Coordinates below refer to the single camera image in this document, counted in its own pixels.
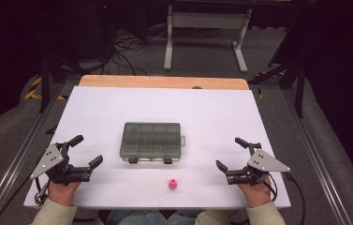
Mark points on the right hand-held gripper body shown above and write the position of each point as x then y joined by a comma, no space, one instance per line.
260,165

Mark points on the grey translucent compartment box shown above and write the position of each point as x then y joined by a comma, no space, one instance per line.
150,141

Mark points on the black metal stand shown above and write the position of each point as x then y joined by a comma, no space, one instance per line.
299,90
44,81

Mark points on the person's left hand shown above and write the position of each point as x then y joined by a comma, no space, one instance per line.
62,193

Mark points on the person's legs in jeans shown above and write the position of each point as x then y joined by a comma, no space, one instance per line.
152,217

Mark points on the yellow black hazard tape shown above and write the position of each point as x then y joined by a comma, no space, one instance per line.
33,93

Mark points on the small pink plastic piece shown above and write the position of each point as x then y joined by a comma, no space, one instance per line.
172,184

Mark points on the person's right hand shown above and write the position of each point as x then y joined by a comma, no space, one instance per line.
256,194

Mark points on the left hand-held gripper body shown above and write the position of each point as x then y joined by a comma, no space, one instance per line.
51,159

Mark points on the aluminium floor rail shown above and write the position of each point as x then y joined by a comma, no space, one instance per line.
18,159
317,156

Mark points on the white metal stand frame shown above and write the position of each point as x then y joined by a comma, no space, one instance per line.
207,20

